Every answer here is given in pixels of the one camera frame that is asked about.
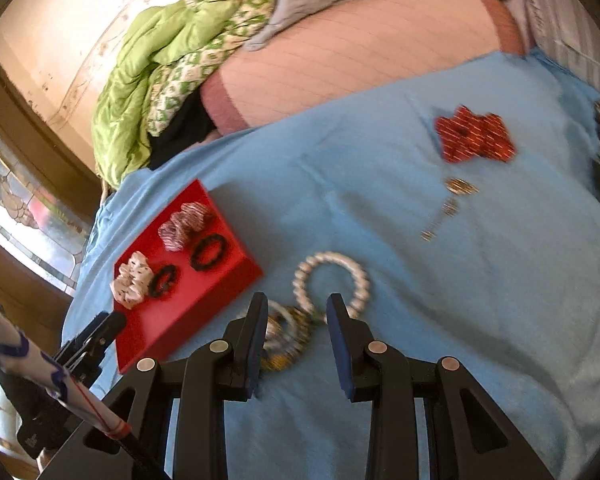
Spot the white patterned scrunchie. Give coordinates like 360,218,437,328
109,251,155,309

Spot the pale striped fabric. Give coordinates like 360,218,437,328
510,0,600,96

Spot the black cloth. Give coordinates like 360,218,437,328
147,92,218,171

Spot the blue cloth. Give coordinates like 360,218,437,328
60,47,600,480

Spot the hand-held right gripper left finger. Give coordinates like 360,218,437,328
37,292,270,480

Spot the pink mattress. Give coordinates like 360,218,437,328
200,0,528,136

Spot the green comforter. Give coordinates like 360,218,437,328
91,0,278,186

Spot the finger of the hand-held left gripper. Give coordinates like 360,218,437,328
62,347,110,387
54,311,127,361

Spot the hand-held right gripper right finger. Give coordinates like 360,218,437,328
326,293,556,480

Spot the pink striped scrunchie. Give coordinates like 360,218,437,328
158,201,218,252

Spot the large black hair tie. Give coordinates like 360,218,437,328
189,234,227,270

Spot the red tray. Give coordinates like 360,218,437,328
114,178,265,375

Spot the red patterned scrunchie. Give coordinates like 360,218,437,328
434,105,517,164

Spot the large pearl bracelet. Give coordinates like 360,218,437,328
292,251,371,321

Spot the thin gold bracelet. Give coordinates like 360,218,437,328
420,197,461,242

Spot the gold earring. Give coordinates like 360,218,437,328
444,177,480,197

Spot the small pearl bracelet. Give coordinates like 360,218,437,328
235,301,313,356

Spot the wooden window frame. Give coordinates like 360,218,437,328
0,40,106,346

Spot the small black hair tie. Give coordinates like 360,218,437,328
147,265,180,298

